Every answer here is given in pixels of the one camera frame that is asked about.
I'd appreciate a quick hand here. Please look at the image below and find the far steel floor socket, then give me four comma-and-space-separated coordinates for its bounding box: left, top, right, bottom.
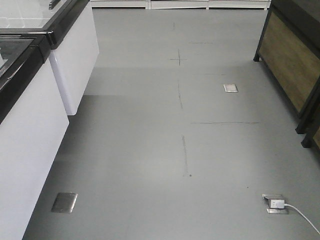
223, 84, 239, 93

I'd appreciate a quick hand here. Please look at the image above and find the far white chest freezer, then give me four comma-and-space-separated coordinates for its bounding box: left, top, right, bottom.
0, 0, 99, 116

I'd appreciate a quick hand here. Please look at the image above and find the white chest freezer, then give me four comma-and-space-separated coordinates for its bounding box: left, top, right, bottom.
0, 35, 69, 240
0, 0, 99, 116

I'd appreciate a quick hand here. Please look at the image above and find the closed steel floor socket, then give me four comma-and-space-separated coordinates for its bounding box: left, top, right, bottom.
51, 192, 78, 214

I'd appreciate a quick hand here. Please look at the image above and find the near white chest freezer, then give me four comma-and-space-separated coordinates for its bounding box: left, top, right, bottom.
0, 35, 69, 240

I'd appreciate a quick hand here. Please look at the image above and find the white store shelf base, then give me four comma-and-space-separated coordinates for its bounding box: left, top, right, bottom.
91, 0, 271, 10

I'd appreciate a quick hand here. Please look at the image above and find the open steel floor socket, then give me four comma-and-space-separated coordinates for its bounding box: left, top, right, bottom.
262, 193, 289, 215

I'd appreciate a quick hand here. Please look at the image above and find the white power adapter plug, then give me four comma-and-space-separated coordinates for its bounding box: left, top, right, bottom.
267, 198, 285, 210

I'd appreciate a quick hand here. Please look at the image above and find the wooden black-framed display stand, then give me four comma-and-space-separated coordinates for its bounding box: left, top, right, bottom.
253, 0, 320, 134

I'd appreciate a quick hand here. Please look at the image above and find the white power cable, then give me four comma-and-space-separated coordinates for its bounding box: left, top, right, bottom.
284, 203, 320, 234

